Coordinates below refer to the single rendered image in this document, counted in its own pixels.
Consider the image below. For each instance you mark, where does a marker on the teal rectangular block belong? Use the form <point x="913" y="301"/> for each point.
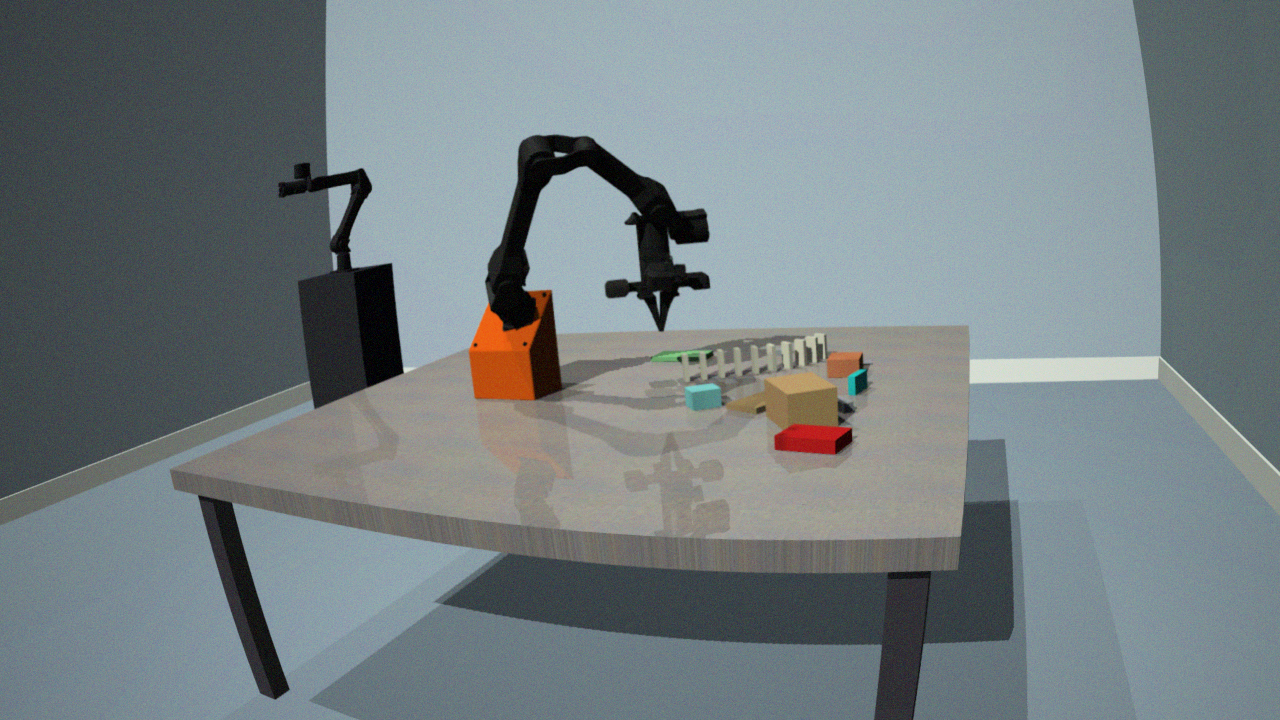
<point x="857" y="382"/>
<point x="703" y="397"/>

